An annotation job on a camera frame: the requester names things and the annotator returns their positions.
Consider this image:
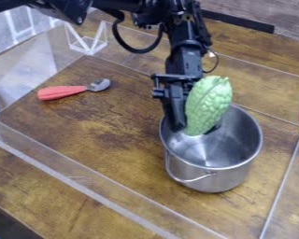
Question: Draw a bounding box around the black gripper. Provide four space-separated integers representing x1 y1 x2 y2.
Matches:
152 12 212 132

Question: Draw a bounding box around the green knobbly toy vegetable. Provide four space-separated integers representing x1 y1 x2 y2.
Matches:
184 76 232 136

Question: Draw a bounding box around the silver steel pot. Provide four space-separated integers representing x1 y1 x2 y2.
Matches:
159 105 263 193

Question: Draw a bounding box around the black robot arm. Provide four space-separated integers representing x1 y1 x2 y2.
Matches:
0 0 212 131

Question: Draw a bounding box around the black cable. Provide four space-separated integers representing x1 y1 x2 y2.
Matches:
111 18 167 55

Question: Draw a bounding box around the clear acrylic corner bracket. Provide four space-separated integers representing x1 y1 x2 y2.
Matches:
65 21 107 56

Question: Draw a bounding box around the black wall strip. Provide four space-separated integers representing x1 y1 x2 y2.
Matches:
202 9 275 34

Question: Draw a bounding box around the red handled metal spoon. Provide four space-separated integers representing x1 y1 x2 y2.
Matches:
37 78 111 101

